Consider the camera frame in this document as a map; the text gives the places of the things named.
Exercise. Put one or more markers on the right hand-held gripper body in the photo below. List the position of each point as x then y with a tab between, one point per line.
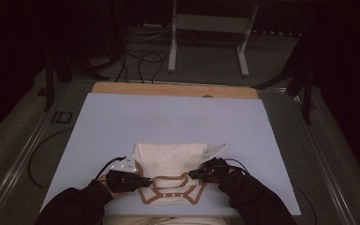
215	170

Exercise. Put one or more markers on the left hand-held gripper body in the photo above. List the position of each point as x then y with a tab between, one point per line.
122	181

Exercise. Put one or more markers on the cream baby bodysuit brown trim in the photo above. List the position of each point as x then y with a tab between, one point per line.
168	159

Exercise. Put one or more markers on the person's left hand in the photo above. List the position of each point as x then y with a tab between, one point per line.
114	193

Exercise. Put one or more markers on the person's beige trousers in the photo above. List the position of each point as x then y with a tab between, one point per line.
168	221

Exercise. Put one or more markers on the light blue table mat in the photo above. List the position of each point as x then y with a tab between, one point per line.
168	118

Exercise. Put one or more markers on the black tripod stand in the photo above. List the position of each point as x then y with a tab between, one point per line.
307	93
49	87

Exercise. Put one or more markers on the white metal stand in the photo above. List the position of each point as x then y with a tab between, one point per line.
212	23

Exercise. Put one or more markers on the black floor bracket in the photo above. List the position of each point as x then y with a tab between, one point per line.
55	117

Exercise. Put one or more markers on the aluminium floor rail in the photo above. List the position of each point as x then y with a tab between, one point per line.
11	175
326	175

